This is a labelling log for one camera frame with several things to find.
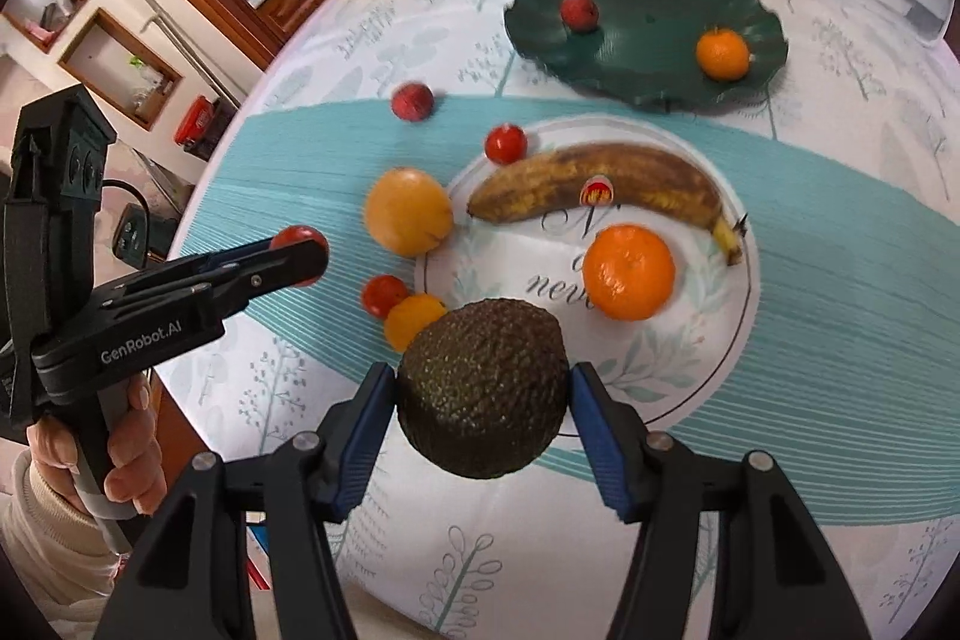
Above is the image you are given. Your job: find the person's left hand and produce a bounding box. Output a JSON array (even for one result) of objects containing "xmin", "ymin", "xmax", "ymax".
[{"xmin": 26, "ymin": 376, "xmax": 167, "ymax": 522}]

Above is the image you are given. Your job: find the tree print tablecloth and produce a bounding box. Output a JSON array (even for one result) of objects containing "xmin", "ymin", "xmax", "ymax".
[{"xmin": 154, "ymin": 0, "xmax": 960, "ymax": 640}]

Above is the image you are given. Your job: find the brown spotted banana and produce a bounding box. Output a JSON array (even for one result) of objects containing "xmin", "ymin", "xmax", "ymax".
[{"xmin": 466, "ymin": 143, "xmax": 747, "ymax": 266}]

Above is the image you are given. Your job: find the large yellow orange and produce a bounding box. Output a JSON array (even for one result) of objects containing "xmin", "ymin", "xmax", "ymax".
[{"xmin": 365, "ymin": 167, "xmax": 455, "ymax": 259}]

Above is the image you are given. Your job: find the black power strip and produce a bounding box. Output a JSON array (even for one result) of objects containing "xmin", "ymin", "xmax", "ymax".
[{"xmin": 112, "ymin": 203, "xmax": 177, "ymax": 259}]

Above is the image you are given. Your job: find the dark green avocado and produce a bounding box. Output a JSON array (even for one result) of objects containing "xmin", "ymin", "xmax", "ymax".
[{"xmin": 396, "ymin": 299, "xmax": 571, "ymax": 480}]

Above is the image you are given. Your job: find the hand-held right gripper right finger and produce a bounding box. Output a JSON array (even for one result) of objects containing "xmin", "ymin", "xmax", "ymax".
[{"xmin": 570, "ymin": 361, "xmax": 863, "ymax": 640}]

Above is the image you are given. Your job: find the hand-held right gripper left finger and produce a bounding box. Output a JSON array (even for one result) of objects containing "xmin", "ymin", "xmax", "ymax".
[{"xmin": 94, "ymin": 361, "xmax": 398, "ymax": 640}]

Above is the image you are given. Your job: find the red lychee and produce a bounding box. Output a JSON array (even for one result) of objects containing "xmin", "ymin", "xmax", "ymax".
[
  {"xmin": 560, "ymin": 0, "xmax": 601, "ymax": 34},
  {"xmin": 390, "ymin": 82, "xmax": 434, "ymax": 124}
]

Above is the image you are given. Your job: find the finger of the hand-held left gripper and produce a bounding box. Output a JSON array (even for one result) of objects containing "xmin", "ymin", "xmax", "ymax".
[
  {"xmin": 127, "ymin": 239, "xmax": 282, "ymax": 294},
  {"xmin": 196, "ymin": 241, "xmax": 329, "ymax": 313}
]

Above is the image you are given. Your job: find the tangerine with stem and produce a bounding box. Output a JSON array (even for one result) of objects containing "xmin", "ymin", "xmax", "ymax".
[{"xmin": 695, "ymin": 26, "xmax": 752, "ymax": 82}]

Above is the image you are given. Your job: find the red cherry tomato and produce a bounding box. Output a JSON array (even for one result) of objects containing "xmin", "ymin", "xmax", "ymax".
[
  {"xmin": 270, "ymin": 224, "xmax": 331, "ymax": 289},
  {"xmin": 361, "ymin": 274, "xmax": 411, "ymax": 319},
  {"xmin": 484, "ymin": 124, "xmax": 528, "ymax": 165}
]

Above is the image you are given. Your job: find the person's left forearm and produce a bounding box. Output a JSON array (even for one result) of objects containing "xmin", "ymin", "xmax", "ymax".
[{"xmin": 0, "ymin": 449, "xmax": 125, "ymax": 618}]

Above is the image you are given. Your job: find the dark green scalloped plate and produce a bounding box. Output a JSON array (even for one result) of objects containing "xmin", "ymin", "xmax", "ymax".
[{"xmin": 502, "ymin": 0, "xmax": 788, "ymax": 112}]

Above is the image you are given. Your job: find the small kumquat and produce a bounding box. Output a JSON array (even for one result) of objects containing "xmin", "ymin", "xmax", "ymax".
[{"xmin": 384, "ymin": 293, "xmax": 447, "ymax": 352}]

